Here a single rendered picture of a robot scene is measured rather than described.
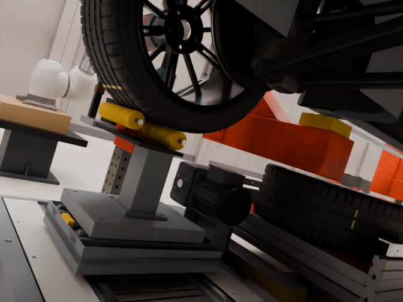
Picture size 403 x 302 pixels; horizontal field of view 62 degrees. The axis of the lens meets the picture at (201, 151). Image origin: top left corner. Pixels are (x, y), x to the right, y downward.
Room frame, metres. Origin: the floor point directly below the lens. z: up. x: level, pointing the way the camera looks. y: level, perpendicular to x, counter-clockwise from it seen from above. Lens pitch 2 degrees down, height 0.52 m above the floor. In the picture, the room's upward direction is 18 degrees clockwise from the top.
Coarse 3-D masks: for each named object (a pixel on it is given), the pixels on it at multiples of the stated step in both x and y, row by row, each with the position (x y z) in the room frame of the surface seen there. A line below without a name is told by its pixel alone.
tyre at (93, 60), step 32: (96, 0) 0.89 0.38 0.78; (128, 0) 0.85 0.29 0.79; (96, 32) 0.92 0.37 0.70; (128, 32) 0.87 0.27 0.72; (96, 64) 0.99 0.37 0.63; (128, 64) 0.88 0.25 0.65; (128, 96) 0.96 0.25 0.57; (160, 96) 0.96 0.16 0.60; (256, 96) 1.19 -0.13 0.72; (192, 128) 1.05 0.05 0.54; (224, 128) 1.14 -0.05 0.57
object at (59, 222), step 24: (48, 216) 1.08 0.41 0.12; (72, 216) 1.06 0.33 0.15; (72, 240) 0.90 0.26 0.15; (96, 240) 0.91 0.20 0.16; (120, 240) 0.96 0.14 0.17; (144, 240) 1.02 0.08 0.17; (72, 264) 0.86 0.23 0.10; (96, 264) 0.86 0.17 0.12; (120, 264) 0.91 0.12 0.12; (144, 264) 0.96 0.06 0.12; (168, 264) 1.01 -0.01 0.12; (192, 264) 1.07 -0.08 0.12; (216, 264) 1.14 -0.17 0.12
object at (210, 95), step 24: (144, 0) 0.88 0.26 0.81; (168, 0) 1.13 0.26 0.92; (168, 24) 1.11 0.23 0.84; (192, 24) 1.16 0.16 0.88; (144, 48) 0.90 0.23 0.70; (168, 48) 1.15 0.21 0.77; (192, 48) 1.18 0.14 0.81; (168, 72) 1.18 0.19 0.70; (192, 72) 1.24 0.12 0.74; (216, 72) 1.33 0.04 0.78; (192, 96) 1.25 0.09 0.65; (216, 96) 1.19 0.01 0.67; (240, 96) 1.15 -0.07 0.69
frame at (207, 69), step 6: (210, 6) 1.36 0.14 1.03; (210, 12) 1.36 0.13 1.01; (210, 48) 1.41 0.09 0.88; (204, 66) 1.41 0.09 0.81; (210, 66) 1.38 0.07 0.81; (204, 72) 1.40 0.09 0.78; (210, 72) 1.37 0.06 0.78; (204, 78) 1.39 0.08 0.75; (192, 84) 1.38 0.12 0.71; (180, 90) 1.35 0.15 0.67; (186, 90) 1.33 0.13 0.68; (192, 90) 1.33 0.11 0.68; (180, 96) 1.30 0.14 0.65
